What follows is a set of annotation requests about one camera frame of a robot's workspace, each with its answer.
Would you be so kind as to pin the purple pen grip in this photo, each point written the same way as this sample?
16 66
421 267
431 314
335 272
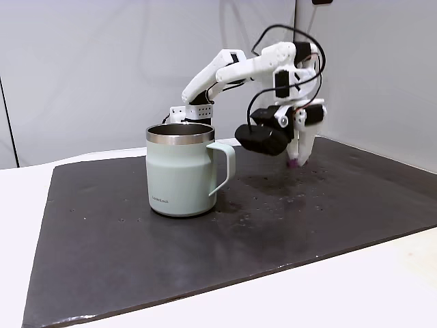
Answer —
292 164

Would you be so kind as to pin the pale green steel mug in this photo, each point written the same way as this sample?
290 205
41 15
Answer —
177 171

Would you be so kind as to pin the black rubber mat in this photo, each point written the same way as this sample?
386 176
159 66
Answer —
205 246

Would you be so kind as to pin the black camera with mount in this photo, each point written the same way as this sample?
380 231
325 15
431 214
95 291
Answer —
261 138

